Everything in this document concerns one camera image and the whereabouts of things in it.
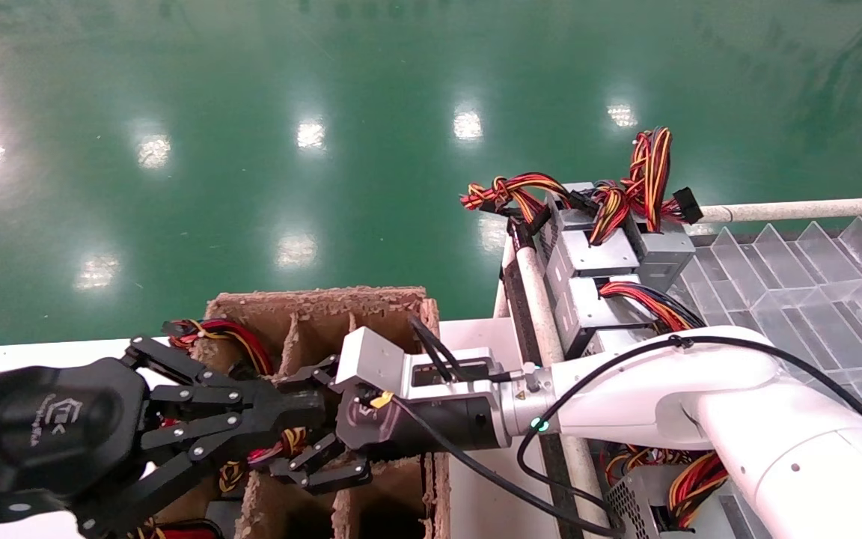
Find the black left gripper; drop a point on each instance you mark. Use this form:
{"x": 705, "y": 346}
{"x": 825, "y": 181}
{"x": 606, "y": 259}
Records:
{"x": 42, "y": 434}

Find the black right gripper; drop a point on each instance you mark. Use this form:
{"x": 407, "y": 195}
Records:
{"x": 438, "y": 423}

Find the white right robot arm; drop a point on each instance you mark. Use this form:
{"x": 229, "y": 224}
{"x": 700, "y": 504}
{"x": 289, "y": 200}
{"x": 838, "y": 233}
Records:
{"x": 700, "y": 389}

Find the cardboard box with dividers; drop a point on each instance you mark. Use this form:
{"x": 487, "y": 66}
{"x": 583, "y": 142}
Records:
{"x": 311, "y": 303}

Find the short white rack pipe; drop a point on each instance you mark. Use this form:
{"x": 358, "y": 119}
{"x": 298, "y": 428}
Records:
{"x": 500, "y": 299}

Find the grey power supply row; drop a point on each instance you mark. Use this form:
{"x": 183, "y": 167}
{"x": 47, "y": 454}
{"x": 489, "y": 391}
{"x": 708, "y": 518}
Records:
{"x": 534, "y": 284}

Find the black pipe connector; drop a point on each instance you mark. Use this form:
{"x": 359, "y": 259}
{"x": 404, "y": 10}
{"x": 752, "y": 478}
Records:
{"x": 519, "y": 233}

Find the clear plastic divider tray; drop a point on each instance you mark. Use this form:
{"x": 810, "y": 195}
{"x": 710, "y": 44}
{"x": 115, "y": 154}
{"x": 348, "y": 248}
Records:
{"x": 790, "y": 277}

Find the long white rack pipe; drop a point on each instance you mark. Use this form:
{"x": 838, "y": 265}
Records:
{"x": 790, "y": 209}

